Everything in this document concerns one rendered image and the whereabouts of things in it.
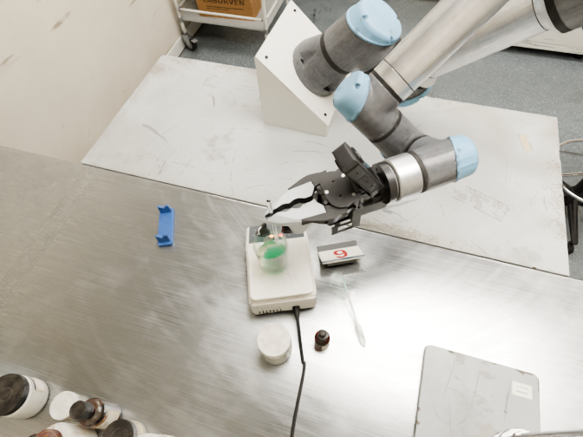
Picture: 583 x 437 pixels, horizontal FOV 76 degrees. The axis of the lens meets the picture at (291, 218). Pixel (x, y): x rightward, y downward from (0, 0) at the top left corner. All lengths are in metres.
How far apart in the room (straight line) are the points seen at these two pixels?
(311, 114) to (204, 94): 0.37
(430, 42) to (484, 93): 2.11
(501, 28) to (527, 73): 2.18
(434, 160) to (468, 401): 0.43
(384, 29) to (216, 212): 0.56
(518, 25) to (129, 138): 0.94
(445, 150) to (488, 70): 2.31
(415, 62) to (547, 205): 0.53
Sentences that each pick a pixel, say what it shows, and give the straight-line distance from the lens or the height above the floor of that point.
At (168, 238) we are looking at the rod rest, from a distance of 0.89.
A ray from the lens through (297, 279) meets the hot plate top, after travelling 0.72.
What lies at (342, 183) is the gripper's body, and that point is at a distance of 0.60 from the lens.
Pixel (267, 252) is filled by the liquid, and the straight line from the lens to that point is 0.71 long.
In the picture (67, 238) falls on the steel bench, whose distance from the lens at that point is 1.03.
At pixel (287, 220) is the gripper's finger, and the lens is 0.58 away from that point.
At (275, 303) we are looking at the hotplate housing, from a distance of 0.73.
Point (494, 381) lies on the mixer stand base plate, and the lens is 0.82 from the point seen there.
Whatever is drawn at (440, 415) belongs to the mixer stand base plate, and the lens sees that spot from 0.78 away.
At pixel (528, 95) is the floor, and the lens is 2.86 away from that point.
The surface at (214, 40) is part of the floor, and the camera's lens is 3.14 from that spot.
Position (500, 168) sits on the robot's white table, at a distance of 1.07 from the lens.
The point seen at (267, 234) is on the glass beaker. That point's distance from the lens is 0.70.
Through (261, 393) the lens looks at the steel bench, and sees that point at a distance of 0.76.
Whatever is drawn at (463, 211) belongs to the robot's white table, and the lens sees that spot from 0.96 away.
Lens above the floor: 1.65
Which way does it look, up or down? 58 degrees down
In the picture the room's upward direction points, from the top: 5 degrees counter-clockwise
